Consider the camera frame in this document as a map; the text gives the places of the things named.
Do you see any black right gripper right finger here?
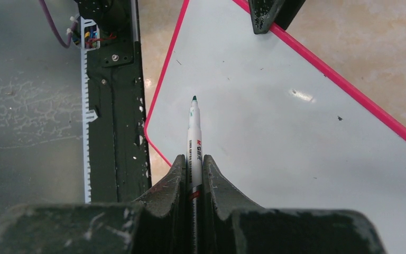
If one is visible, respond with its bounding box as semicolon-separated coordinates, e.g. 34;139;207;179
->
203;155;385;253

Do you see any white toothed cable duct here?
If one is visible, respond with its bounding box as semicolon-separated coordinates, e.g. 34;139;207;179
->
80;17;97;203

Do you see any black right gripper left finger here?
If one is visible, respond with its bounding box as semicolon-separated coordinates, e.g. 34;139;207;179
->
0;155;189;253

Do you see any black whiteboard clip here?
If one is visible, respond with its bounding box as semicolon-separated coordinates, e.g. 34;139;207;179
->
248;0;305;34

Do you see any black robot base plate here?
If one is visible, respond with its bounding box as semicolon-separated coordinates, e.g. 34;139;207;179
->
77;1;152;203

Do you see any green white marker pen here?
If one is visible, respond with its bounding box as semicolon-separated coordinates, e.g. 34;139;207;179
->
186;96;203;253

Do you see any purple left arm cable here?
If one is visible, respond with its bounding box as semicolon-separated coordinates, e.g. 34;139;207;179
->
38;0;78;49

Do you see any pink framed whiteboard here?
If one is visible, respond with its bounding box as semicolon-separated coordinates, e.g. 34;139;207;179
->
145;1;406;253

